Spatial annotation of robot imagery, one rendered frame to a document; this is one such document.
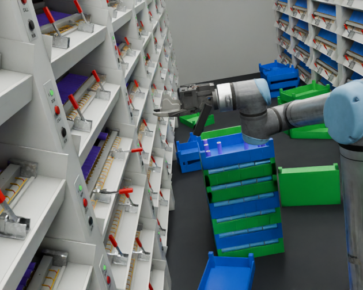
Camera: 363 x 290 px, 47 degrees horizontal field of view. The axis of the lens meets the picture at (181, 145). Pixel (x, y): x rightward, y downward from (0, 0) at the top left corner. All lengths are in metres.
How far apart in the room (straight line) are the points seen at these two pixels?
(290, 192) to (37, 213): 1.75
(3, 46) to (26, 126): 0.14
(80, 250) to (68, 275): 0.05
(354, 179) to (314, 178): 1.31
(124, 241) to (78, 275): 0.43
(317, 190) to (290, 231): 0.29
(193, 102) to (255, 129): 0.22
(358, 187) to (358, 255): 0.18
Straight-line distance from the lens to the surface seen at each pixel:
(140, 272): 1.46
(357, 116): 0.85
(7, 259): 0.61
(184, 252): 2.09
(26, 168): 0.78
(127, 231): 1.31
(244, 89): 1.33
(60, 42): 0.97
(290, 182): 2.25
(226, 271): 1.93
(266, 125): 1.39
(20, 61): 0.74
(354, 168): 0.93
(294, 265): 1.94
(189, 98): 1.33
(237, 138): 1.90
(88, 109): 1.16
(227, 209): 1.82
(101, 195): 1.08
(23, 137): 0.78
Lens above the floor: 1.23
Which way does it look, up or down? 22 degrees down
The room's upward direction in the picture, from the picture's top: 11 degrees counter-clockwise
